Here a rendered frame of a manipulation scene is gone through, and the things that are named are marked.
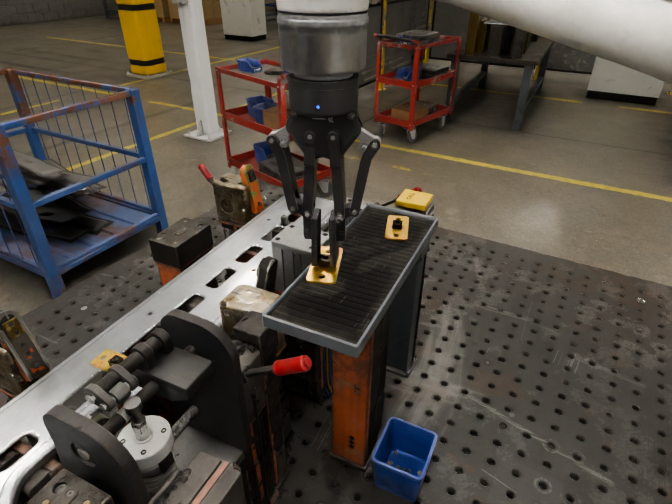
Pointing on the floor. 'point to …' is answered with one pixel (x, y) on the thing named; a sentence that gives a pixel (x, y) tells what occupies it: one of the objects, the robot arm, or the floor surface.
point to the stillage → (68, 189)
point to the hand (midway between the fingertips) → (325, 238)
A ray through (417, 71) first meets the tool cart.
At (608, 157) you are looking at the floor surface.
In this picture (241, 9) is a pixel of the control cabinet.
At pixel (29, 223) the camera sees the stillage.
